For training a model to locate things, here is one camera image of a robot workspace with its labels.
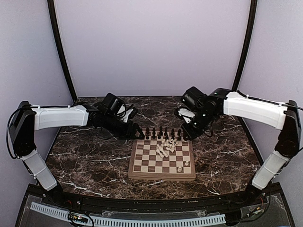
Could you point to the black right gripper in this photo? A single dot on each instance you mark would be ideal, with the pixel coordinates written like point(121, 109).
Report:
point(188, 134)

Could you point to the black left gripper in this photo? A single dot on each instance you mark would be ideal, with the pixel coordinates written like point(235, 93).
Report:
point(129, 134)

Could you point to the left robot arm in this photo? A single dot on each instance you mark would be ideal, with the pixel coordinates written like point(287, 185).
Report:
point(28, 120)

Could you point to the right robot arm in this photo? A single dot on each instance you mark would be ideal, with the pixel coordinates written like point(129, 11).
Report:
point(272, 124)

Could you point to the wooden chess board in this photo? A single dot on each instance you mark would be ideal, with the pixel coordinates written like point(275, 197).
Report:
point(146, 164)

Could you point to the black front rail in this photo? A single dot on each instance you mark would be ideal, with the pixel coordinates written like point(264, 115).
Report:
point(95, 204)

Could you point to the white slotted cable duct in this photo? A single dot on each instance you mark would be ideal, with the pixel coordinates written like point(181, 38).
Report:
point(126, 219)

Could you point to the right black frame post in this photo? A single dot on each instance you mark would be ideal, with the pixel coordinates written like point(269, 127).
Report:
point(246, 44)

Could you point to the black frame post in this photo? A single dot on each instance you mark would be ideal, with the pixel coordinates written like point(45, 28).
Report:
point(246, 44)
point(59, 47)

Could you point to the left black frame post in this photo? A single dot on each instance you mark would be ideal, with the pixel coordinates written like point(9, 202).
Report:
point(59, 47)

